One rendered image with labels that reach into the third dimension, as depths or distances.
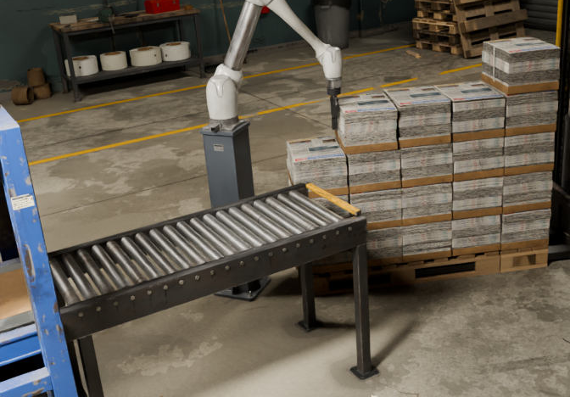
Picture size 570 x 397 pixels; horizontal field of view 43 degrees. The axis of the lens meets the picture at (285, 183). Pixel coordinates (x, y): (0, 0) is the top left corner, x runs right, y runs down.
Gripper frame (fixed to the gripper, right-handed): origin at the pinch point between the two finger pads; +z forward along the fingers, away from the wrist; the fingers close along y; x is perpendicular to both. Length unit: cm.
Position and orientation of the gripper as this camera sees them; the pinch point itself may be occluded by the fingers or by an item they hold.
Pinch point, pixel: (334, 123)
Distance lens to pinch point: 399.6
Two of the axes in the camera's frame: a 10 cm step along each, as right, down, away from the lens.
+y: -1.3, -3.5, 9.3
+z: 0.5, 9.3, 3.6
